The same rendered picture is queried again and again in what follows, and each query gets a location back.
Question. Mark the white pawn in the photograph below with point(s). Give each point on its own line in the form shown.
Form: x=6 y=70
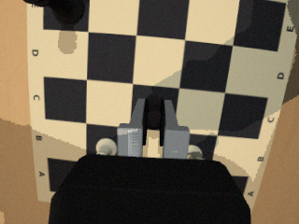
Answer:
x=106 y=146

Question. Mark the black and cream chessboard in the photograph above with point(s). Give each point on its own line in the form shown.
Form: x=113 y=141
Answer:
x=224 y=64

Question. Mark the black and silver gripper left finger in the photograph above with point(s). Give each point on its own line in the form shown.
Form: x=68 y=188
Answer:
x=132 y=136

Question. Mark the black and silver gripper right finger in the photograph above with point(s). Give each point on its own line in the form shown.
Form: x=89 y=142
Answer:
x=173 y=138

